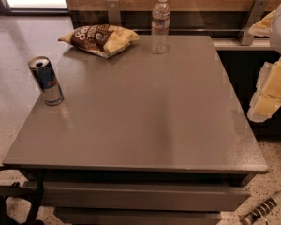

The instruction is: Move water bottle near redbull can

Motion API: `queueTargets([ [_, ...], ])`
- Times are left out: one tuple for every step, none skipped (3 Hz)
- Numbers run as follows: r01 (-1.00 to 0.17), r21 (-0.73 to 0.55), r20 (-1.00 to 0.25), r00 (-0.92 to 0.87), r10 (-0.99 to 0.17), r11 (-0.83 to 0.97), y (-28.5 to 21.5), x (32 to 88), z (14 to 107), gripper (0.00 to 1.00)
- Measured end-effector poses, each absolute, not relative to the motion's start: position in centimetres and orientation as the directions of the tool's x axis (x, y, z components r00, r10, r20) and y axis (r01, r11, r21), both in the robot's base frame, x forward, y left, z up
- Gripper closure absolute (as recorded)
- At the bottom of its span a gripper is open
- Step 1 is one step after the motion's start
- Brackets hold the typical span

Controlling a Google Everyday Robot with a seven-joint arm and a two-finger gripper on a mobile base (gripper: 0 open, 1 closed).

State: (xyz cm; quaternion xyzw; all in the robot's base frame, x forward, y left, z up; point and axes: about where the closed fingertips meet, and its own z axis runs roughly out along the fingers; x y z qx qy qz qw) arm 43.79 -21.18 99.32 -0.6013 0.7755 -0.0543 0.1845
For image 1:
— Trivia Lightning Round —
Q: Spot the left metal wall bracket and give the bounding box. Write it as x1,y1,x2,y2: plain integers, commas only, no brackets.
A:
107,0,121,25

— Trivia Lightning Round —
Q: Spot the right metal wall bracket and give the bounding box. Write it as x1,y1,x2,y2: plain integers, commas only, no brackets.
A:
238,0,269,46

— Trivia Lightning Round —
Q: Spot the black chair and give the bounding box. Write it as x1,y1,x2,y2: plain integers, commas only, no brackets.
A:
0,173,45,225

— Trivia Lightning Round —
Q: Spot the grey table drawer unit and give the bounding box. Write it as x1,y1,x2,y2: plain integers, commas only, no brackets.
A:
22,169,257,225

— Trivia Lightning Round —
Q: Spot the striped cylindrical tool on floor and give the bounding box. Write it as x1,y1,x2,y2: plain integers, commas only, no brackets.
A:
241,190,281,225

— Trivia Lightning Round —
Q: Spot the clear plastic water bottle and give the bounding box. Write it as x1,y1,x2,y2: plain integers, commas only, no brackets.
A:
151,0,170,54

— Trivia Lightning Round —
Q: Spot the brown yellow chip bag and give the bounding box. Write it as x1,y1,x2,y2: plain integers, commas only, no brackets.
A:
59,24,140,58

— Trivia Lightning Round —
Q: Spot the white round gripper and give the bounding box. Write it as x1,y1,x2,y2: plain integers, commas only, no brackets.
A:
247,4,281,123

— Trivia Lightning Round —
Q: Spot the metal wall bracket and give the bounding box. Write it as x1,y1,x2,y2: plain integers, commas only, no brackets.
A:
238,0,269,46
107,0,121,25

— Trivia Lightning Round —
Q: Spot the redbull can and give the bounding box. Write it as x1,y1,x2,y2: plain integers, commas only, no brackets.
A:
28,56,64,106

